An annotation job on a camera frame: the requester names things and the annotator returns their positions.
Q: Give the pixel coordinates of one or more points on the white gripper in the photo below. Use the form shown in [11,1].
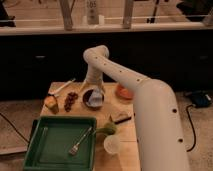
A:
[94,77]

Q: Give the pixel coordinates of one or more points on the grey towel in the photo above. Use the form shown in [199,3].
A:
[96,98]

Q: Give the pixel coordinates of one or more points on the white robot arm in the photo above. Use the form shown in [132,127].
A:
[157,120]

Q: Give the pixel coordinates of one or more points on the purple bowl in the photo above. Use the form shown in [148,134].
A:
[86,97]

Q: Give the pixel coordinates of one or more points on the orange bowl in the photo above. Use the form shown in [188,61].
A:
[122,92]

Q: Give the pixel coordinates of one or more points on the bunch of red grapes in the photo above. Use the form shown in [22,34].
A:
[70,100]

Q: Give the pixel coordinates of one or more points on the brown black brush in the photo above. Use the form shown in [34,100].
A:
[121,117]

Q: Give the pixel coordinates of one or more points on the yellow bread piece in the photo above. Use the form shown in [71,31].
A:
[52,104]

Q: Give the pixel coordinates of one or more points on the green pear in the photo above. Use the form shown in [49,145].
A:
[108,129]

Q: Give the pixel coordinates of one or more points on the white cup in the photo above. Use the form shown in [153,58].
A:
[111,144]

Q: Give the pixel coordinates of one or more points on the green plastic tray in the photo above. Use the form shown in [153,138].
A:
[54,137]

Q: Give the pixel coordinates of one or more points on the silver fork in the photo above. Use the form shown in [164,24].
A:
[75,147]

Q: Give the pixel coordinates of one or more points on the black power adapter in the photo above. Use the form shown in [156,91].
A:
[200,99]

